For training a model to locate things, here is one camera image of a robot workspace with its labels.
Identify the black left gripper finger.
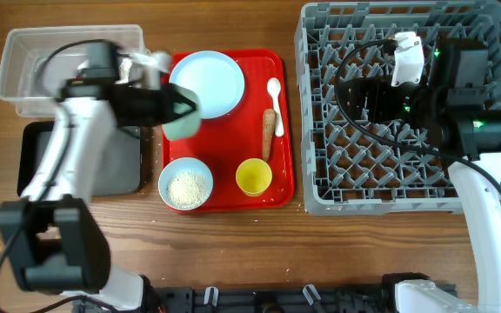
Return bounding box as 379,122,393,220
170,103,197,126
170,83,197,107

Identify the green bowl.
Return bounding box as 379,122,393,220
162,84,202,141

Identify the light blue plate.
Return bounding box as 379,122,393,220
170,50,245,119

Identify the light blue bowl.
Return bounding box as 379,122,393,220
157,157,214,211

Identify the white rice pile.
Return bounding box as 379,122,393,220
167,170,210,210

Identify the orange carrot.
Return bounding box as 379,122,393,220
262,109,277,162

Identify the yellow cup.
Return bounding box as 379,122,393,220
236,158,273,196

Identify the white napkin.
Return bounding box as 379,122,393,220
117,53,145,85

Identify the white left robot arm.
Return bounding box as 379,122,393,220
0,39,198,312

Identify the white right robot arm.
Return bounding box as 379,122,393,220
334,33,501,312

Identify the black waste tray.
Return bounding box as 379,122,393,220
17,121,143,196

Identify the grey dishwasher rack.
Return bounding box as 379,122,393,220
295,1,501,216

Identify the red serving tray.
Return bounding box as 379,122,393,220
161,49,295,214

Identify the white plastic spoon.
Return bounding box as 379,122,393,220
267,77,284,137

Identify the clear plastic bin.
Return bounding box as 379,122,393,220
0,24,150,118

